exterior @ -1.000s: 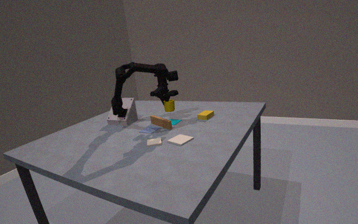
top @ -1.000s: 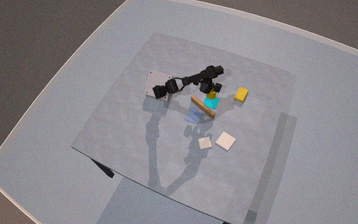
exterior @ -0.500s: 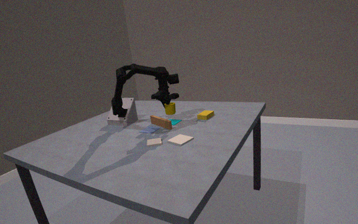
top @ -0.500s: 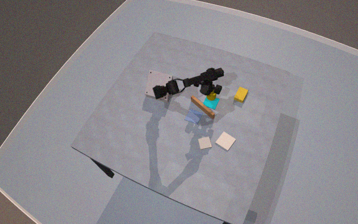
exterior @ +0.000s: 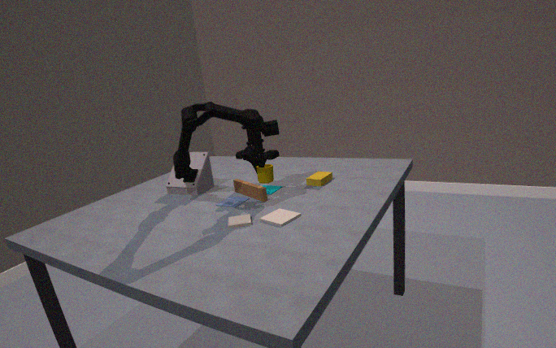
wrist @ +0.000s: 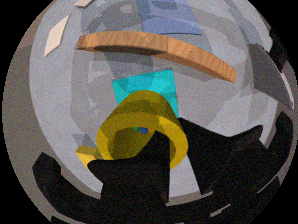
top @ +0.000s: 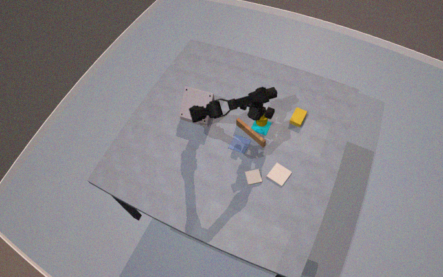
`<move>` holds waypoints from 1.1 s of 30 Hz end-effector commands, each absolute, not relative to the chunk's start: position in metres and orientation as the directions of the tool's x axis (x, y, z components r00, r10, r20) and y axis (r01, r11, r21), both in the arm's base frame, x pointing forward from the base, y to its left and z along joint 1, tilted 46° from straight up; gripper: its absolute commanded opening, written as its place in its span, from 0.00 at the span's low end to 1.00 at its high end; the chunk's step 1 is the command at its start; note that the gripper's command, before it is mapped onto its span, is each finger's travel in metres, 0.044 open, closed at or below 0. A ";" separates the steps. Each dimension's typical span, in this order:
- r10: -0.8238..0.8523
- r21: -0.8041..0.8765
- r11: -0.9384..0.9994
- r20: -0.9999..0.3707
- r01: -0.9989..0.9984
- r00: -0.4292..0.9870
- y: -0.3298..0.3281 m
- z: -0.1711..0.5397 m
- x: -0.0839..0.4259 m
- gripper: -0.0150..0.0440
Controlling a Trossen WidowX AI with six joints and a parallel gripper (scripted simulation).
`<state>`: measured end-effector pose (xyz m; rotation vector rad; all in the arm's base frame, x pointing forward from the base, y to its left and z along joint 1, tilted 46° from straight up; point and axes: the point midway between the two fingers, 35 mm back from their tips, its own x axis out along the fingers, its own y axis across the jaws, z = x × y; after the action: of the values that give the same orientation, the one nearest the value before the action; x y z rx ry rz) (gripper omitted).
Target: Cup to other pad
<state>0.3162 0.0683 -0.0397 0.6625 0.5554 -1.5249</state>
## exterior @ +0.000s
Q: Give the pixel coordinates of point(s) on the orange wooden bar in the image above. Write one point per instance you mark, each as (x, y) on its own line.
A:
(251, 190)

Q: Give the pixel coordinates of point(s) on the yellow rectangular block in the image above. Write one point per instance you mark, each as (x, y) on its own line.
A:
(319, 178)

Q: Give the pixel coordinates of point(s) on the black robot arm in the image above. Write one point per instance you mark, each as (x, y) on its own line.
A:
(250, 119)

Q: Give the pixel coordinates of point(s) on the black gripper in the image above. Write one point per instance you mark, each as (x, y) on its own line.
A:
(260, 159)

